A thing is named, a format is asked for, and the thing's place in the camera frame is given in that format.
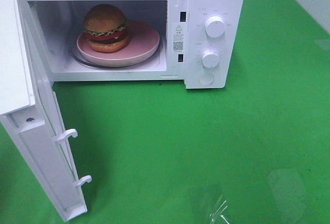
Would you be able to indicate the round microwave door button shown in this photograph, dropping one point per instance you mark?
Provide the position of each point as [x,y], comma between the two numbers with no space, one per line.
[206,79]

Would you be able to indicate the pink round plate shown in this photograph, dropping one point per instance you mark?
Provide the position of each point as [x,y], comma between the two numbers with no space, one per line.
[143,42]

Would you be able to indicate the burger with lettuce and tomato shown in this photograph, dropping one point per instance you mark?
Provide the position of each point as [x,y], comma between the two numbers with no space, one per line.
[106,28]

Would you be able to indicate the white lower microwave knob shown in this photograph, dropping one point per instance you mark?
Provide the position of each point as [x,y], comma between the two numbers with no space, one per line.
[210,58]

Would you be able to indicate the white microwave knob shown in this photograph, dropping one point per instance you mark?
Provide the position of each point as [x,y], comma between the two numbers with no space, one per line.
[215,25]
[210,58]

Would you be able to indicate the white microwave oven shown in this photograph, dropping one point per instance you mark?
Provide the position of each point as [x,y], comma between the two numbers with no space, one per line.
[180,24]

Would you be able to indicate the white upper microwave knob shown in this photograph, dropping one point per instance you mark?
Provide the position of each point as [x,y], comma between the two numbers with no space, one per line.
[215,25]

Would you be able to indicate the glass microwave turntable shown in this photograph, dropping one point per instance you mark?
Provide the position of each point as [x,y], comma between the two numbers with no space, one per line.
[156,62]

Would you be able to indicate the clear tape piece on table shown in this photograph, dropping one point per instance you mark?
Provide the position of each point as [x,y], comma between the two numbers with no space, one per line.
[218,214]

